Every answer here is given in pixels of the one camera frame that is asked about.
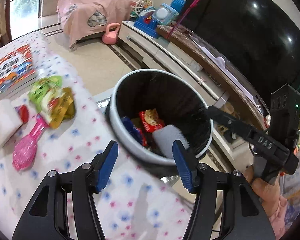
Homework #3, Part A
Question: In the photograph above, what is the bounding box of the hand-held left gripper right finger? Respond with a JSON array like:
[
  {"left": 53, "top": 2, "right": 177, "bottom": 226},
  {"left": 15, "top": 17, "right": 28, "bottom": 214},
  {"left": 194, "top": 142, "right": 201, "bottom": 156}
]
[{"left": 172, "top": 140, "right": 276, "bottom": 240}]

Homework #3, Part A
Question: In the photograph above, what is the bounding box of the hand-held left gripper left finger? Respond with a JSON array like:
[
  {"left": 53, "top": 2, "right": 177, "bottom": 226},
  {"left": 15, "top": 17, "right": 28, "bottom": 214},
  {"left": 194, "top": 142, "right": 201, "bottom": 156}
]
[{"left": 12, "top": 140, "right": 119, "bottom": 240}]

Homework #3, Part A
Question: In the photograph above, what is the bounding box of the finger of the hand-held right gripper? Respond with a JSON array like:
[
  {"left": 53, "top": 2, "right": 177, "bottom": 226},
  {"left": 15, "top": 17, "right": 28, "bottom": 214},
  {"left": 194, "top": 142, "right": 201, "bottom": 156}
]
[{"left": 205, "top": 106, "right": 253, "bottom": 142}]

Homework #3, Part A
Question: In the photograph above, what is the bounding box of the white foam fruit net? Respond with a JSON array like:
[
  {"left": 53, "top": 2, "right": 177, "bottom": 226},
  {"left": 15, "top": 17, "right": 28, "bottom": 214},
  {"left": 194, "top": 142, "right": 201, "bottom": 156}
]
[{"left": 152, "top": 124, "right": 190, "bottom": 159}]

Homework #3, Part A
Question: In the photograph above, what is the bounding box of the white bin with black liner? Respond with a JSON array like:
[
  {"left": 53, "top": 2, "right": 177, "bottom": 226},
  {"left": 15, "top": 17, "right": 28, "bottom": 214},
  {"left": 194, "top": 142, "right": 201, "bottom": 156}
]
[{"left": 108, "top": 68, "right": 215, "bottom": 166}]

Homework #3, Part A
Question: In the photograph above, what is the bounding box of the blue snack packet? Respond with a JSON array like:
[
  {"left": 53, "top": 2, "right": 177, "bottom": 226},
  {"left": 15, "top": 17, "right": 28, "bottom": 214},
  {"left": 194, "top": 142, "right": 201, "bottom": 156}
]
[{"left": 121, "top": 116, "right": 143, "bottom": 141}]

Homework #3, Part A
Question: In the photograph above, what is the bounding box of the person's right forearm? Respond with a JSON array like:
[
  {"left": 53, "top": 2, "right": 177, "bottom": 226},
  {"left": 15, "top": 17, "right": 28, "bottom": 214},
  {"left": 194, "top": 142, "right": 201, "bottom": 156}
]
[{"left": 266, "top": 194, "right": 288, "bottom": 234}]

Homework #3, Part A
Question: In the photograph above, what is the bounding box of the person's right hand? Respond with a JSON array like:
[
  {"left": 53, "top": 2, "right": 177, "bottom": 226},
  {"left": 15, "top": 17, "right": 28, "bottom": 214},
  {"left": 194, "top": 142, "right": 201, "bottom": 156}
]
[{"left": 243, "top": 164, "right": 282, "bottom": 207}]

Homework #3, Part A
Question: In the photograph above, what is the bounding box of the yellow foil pouch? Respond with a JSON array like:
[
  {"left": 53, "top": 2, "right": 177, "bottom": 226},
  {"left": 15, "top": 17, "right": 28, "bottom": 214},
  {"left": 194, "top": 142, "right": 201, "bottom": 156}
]
[{"left": 43, "top": 87, "right": 76, "bottom": 130}]

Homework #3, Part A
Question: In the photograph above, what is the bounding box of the pink hairbrush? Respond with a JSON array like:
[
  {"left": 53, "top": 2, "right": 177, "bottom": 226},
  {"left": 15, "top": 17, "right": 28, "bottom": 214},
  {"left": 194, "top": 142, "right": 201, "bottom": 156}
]
[{"left": 12, "top": 114, "right": 51, "bottom": 171}]

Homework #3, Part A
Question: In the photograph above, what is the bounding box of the black television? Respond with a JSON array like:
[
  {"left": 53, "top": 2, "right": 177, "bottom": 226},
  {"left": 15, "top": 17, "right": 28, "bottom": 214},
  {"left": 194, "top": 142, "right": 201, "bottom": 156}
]
[{"left": 181, "top": 0, "right": 300, "bottom": 117}]

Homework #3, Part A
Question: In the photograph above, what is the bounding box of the white television cabinet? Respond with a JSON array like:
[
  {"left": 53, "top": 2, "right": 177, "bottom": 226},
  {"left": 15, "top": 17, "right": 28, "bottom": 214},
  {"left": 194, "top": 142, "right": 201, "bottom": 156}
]
[{"left": 117, "top": 20, "right": 272, "bottom": 170}]

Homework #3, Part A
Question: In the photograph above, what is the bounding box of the green foil pouch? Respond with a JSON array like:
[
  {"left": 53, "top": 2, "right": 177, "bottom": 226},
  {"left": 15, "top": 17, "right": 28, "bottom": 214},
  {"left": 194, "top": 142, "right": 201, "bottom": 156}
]
[{"left": 28, "top": 76, "right": 63, "bottom": 113}]

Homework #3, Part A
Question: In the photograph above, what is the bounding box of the red round cap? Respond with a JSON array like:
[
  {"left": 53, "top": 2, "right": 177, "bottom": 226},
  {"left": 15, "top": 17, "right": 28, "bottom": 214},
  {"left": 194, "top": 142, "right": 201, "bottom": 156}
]
[{"left": 14, "top": 105, "right": 30, "bottom": 124}]

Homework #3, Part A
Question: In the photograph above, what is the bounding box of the white tissue pack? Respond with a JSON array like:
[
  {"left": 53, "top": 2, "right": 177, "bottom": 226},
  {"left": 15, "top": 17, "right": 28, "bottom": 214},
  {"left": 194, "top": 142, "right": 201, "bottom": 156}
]
[{"left": 0, "top": 99, "right": 23, "bottom": 152}]

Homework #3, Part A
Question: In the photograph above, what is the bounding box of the pink thin rod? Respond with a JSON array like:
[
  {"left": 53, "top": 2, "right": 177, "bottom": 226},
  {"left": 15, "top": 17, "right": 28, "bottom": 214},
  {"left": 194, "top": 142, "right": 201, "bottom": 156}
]
[{"left": 165, "top": 0, "right": 219, "bottom": 41}]

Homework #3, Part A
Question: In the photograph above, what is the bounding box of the blue toy washing machine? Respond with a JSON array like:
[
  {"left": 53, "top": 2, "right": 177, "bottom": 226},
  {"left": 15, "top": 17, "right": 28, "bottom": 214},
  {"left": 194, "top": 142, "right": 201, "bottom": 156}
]
[{"left": 151, "top": 3, "right": 180, "bottom": 26}]

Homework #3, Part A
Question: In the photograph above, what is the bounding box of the blue spiky ball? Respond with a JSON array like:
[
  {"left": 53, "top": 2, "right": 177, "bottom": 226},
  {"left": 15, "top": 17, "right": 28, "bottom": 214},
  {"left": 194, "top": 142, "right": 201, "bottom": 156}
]
[{"left": 170, "top": 0, "right": 186, "bottom": 12}]

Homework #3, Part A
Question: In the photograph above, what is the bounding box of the pink kettlebell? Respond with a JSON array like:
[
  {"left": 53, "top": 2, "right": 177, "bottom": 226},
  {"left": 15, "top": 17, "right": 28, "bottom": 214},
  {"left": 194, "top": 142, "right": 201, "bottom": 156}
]
[{"left": 101, "top": 23, "right": 121, "bottom": 45}]

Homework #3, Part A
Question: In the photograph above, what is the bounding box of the orange children's book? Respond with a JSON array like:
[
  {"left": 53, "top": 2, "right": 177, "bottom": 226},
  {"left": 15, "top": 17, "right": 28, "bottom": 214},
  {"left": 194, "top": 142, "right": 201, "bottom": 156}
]
[{"left": 0, "top": 43, "right": 40, "bottom": 103}]

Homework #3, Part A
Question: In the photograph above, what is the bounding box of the toy ferris wheel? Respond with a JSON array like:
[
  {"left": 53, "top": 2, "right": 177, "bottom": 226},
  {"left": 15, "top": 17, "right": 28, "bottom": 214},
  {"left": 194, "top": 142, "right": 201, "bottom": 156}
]
[{"left": 129, "top": 0, "right": 155, "bottom": 18}]

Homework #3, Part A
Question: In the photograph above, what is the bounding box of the pink heart-print blanket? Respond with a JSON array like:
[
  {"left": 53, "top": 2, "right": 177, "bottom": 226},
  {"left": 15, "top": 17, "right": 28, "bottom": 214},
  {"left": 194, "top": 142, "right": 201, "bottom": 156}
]
[{"left": 55, "top": 0, "right": 155, "bottom": 50}]

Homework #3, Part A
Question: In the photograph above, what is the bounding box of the balcony glass door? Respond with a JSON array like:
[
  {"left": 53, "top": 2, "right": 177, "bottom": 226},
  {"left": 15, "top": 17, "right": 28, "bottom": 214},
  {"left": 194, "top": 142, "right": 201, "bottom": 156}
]
[{"left": 9, "top": 0, "right": 73, "bottom": 34}]

